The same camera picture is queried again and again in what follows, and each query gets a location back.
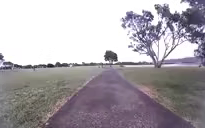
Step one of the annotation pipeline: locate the small round distant tree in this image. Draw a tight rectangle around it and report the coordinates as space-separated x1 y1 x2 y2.
103 50 119 68

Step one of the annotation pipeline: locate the dark asphalt path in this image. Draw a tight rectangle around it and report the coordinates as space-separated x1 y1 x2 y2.
43 66 196 128

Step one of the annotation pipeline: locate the pale strip of water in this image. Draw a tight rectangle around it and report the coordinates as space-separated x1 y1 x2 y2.
123 63 205 69

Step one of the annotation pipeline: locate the distant row of trees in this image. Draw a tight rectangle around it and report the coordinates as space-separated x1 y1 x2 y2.
13 61 154 69

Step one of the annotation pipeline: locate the large pale-trunked spreading tree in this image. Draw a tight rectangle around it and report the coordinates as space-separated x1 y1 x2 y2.
120 3 199 69

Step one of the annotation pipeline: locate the grass field beside water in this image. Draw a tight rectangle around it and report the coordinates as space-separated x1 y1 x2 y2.
114 65 205 128

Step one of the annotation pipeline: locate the distant hill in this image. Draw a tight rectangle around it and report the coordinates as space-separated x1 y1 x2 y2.
161 56 203 65

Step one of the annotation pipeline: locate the grass field with bare patches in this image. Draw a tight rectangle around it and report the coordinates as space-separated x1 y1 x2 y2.
0 65 106 128

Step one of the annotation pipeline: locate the low pale building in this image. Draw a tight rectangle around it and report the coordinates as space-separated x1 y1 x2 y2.
0 61 15 70

